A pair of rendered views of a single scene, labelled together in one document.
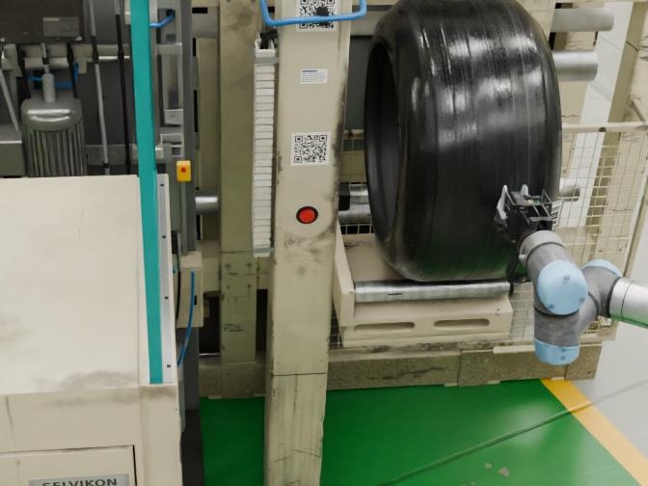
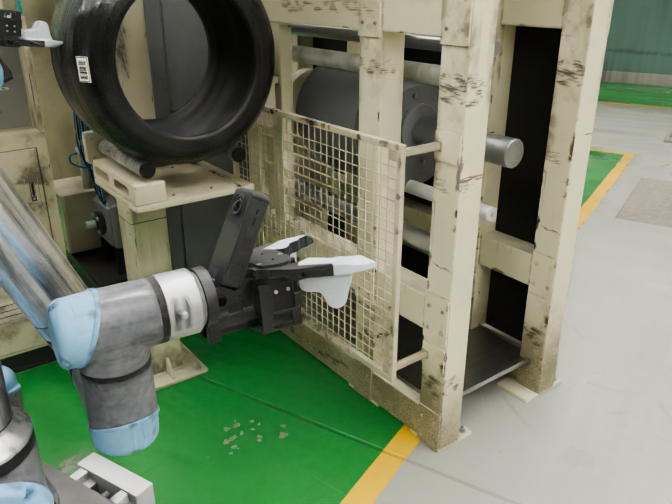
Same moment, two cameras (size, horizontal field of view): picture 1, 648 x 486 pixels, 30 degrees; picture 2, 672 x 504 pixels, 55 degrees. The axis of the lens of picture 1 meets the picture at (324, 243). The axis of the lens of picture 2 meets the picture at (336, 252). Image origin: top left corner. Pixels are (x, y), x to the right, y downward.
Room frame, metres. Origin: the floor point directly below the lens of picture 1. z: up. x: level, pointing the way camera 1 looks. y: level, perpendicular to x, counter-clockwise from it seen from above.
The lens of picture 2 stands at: (1.68, -2.13, 1.38)
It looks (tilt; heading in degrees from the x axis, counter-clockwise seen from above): 23 degrees down; 63
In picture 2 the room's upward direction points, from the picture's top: straight up
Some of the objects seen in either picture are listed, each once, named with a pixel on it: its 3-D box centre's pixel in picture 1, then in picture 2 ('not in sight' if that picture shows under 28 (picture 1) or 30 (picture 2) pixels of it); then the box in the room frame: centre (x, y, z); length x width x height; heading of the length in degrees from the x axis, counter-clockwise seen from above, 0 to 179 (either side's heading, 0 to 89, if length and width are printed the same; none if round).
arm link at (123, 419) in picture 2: not in sight; (117, 392); (1.74, -1.47, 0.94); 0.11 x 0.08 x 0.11; 95
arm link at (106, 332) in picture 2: not in sight; (108, 324); (1.74, -1.49, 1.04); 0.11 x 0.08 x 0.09; 5
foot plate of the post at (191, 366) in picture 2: not in sight; (160, 363); (2.05, 0.05, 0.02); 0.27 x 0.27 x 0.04; 9
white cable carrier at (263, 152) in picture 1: (264, 152); not in sight; (2.01, 0.13, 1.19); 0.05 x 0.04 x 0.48; 9
